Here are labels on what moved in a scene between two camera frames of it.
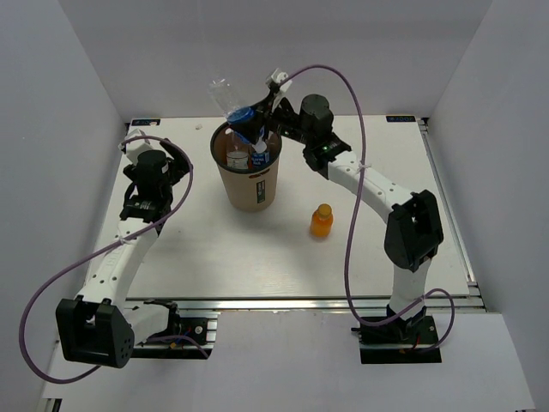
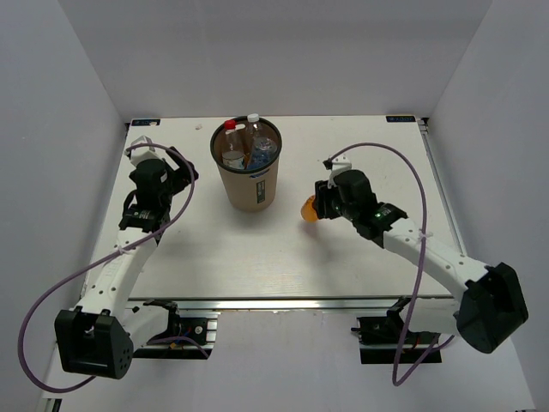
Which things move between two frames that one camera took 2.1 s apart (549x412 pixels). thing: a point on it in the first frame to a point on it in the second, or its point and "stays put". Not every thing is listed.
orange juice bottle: x=322 y=221 to x=308 y=210
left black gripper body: x=177 y=167 stays put
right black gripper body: x=286 y=124 to x=329 y=205
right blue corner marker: x=401 y=118 stays put
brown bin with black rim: x=249 y=176 stays put
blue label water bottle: x=227 y=99 to x=263 y=150
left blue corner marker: x=144 y=122 stays put
